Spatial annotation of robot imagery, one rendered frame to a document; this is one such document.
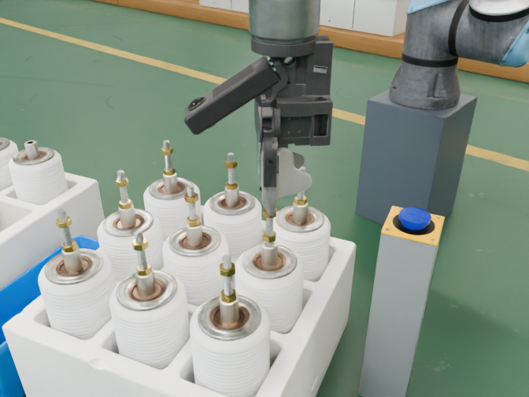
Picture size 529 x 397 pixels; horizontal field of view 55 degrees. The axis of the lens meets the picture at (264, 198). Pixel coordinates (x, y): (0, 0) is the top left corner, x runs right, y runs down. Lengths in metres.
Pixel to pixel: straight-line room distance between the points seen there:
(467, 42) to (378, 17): 1.78
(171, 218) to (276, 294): 0.27
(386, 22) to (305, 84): 2.25
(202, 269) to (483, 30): 0.67
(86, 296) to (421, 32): 0.80
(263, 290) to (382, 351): 0.22
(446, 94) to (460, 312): 0.44
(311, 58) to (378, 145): 0.64
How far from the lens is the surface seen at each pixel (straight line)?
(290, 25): 0.53
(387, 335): 0.77
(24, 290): 0.99
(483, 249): 1.25
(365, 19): 2.87
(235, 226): 0.80
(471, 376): 0.95
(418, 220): 0.67
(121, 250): 0.78
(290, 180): 0.60
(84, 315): 0.73
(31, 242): 1.01
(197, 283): 0.73
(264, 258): 0.68
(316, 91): 0.57
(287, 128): 0.58
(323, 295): 0.76
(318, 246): 0.77
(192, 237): 0.73
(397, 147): 1.16
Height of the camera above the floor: 0.68
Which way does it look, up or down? 30 degrees down
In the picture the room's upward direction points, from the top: straight up
